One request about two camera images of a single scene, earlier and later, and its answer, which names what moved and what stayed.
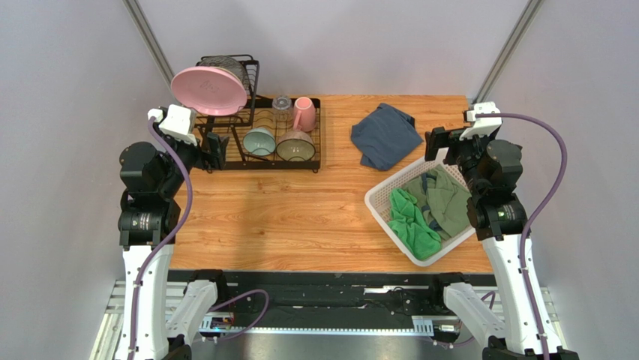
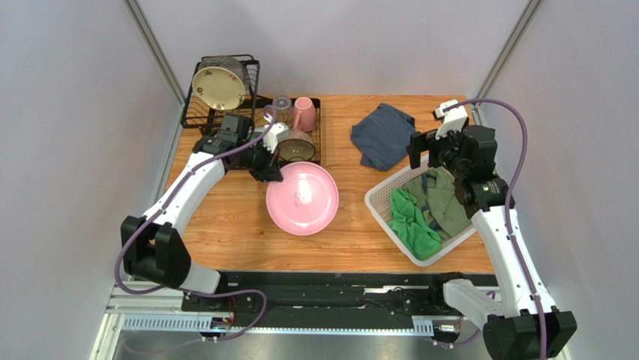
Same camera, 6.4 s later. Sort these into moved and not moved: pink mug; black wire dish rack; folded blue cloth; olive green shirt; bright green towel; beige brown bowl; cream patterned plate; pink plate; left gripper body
Moved: cream patterned plate; pink plate; left gripper body
Not moved: olive green shirt; pink mug; beige brown bowl; black wire dish rack; folded blue cloth; bright green towel
